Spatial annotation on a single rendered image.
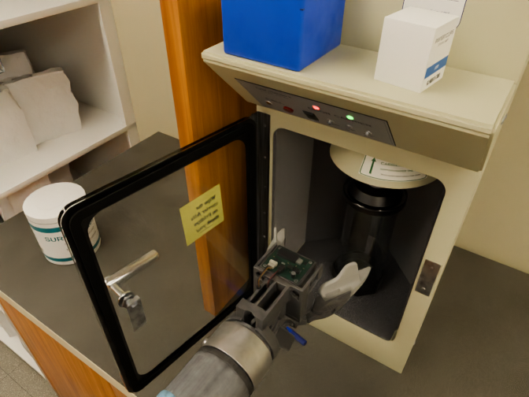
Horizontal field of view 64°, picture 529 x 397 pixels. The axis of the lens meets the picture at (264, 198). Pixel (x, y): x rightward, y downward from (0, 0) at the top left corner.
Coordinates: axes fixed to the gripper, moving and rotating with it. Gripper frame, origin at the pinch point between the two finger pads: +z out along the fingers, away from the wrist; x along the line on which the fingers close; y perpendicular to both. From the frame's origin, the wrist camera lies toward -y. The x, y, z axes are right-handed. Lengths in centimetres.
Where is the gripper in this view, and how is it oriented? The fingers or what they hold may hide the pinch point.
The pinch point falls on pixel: (324, 250)
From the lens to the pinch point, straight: 65.1
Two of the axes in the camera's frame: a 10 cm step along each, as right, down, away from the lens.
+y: 0.0, -7.8, -6.3
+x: -8.3, -3.5, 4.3
